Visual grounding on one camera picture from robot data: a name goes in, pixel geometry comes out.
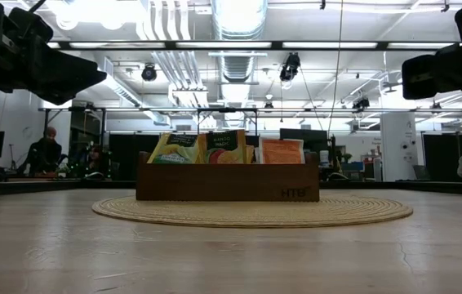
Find white ceiling column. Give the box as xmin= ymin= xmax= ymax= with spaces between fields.
xmin=38 ymin=97 xmax=73 ymax=110

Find silver ventilation duct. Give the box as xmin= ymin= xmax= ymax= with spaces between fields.
xmin=210 ymin=0 xmax=268 ymax=85

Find dark partition panels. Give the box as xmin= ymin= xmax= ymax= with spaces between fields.
xmin=108 ymin=133 xmax=162 ymax=181
xmin=422 ymin=132 xmax=462 ymax=183

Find black overhead camera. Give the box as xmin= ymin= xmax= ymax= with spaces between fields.
xmin=278 ymin=51 xmax=302 ymax=82

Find green and black tea packet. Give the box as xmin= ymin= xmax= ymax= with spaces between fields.
xmin=147 ymin=132 xmax=206 ymax=165

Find black dome ceiling camera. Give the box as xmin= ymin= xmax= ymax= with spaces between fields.
xmin=140 ymin=65 xmax=158 ymax=82

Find plain orange tea packet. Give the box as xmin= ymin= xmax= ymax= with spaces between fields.
xmin=258 ymin=137 xmax=306 ymax=165

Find white pillar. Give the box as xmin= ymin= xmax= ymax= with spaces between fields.
xmin=380 ymin=112 xmax=420 ymax=181

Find black aluminium table frame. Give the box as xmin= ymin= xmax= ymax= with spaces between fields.
xmin=0 ymin=178 xmax=462 ymax=198

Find black overhead crossbeam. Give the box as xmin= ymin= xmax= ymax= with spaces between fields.
xmin=47 ymin=39 xmax=462 ymax=51

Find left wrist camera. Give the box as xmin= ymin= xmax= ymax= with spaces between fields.
xmin=7 ymin=4 xmax=55 ymax=44

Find wooden tea caddy with handles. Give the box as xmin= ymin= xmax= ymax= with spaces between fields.
xmin=135 ymin=150 xmax=321 ymax=203

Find small black ceiling camera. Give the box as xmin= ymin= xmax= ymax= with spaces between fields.
xmin=352 ymin=96 xmax=371 ymax=111

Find round woven straw placemat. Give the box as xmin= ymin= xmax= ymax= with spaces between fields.
xmin=91 ymin=194 xmax=415 ymax=229

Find thin hanging camera cable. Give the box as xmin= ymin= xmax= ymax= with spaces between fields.
xmin=327 ymin=0 xmax=344 ymax=136

